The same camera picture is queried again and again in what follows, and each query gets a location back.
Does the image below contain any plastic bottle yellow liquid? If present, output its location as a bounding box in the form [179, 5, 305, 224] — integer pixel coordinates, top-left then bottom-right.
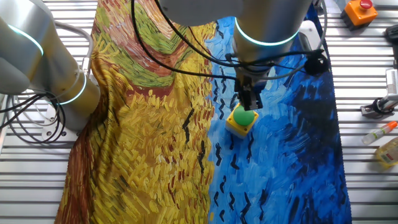
[374, 136, 398, 169]

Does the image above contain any painted blue yellow cloth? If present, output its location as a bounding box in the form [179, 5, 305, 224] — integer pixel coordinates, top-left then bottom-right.
[54, 0, 354, 224]

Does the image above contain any silver base mounting plate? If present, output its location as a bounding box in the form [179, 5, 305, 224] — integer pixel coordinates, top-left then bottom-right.
[41, 102, 80, 143]

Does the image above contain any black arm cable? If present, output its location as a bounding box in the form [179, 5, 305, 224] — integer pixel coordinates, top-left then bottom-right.
[154, 0, 324, 68]
[130, 0, 239, 81]

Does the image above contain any yellow box green push button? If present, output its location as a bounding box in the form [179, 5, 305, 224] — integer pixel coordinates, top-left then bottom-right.
[224, 103, 259, 139]

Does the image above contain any orange emergency stop box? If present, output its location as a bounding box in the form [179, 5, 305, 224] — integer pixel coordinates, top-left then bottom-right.
[340, 0, 379, 31]

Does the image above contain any grey robot base hose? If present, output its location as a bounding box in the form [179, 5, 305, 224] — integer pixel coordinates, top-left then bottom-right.
[54, 21, 95, 77]

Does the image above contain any silver depth camera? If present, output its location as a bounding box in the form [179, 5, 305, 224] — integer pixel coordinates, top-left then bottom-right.
[385, 68, 398, 98]

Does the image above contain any black stand knob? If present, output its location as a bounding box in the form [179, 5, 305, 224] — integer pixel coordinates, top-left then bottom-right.
[384, 24, 398, 70]

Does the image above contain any thin grey wrist cable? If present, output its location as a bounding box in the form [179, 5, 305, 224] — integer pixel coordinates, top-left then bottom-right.
[264, 0, 328, 81]

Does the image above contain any black base cable bundle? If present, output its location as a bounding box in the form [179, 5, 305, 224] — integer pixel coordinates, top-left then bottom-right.
[0, 92, 67, 145]

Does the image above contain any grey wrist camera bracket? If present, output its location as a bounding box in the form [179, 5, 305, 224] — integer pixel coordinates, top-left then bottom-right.
[297, 20, 326, 54]

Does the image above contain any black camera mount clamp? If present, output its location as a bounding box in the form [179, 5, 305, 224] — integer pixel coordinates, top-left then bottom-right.
[360, 94, 398, 119]

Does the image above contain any small plastic tube orange cap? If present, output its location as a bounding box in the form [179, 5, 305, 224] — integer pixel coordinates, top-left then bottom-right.
[361, 120, 398, 146]

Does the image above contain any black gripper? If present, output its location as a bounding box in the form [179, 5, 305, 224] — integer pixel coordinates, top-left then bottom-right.
[235, 74, 264, 111]

